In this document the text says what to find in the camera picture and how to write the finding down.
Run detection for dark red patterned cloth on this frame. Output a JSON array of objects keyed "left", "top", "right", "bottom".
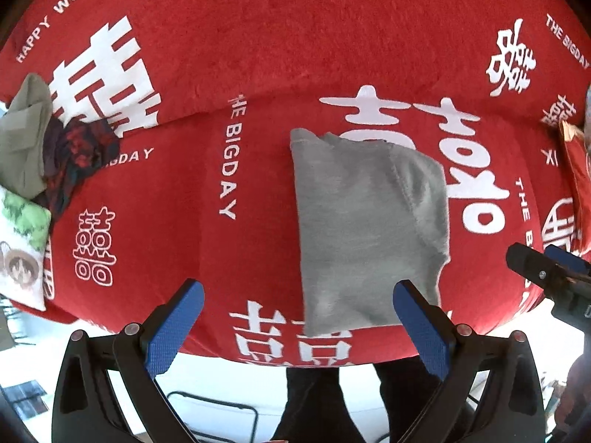
[{"left": 32, "top": 117, "right": 121, "bottom": 220}]

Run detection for white printed cushion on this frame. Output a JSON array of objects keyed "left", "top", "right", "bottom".
[{"left": 0, "top": 187, "right": 52, "bottom": 312}]

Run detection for red gold-trimmed cushion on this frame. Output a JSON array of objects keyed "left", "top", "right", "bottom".
[{"left": 558, "top": 120, "right": 591, "bottom": 254}]

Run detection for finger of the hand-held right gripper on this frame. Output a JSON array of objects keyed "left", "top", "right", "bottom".
[
  {"left": 543, "top": 244, "right": 591, "bottom": 278},
  {"left": 506, "top": 242, "right": 556, "bottom": 288}
]

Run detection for person's black trousers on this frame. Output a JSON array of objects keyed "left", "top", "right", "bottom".
[{"left": 270, "top": 361, "right": 458, "bottom": 443}]

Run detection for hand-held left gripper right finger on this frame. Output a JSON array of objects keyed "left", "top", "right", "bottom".
[{"left": 392, "top": 279, "right": 548, "bottom": 443}]

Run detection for grey sweatshirt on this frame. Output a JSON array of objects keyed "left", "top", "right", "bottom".
[{"left": 289, "top": 128, "right": 451, "bottom": 337}]

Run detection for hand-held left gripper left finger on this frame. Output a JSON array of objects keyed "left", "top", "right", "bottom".
[{"left": 51, "top": 278, "right": 205, "bottom": 443}]

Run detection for black wire frame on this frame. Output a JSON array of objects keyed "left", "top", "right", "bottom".
[{"left": 165, "top": 390, "right": 259, "bottom": 443}]

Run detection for olive green cloth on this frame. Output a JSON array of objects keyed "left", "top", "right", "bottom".
[{"left": 0, "top": 73, "right": 54, "bottom": 199}]

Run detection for red printed blanket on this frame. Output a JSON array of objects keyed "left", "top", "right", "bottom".
[{"left": 0, "top": 0, "right": 591, "bottom": 371}]

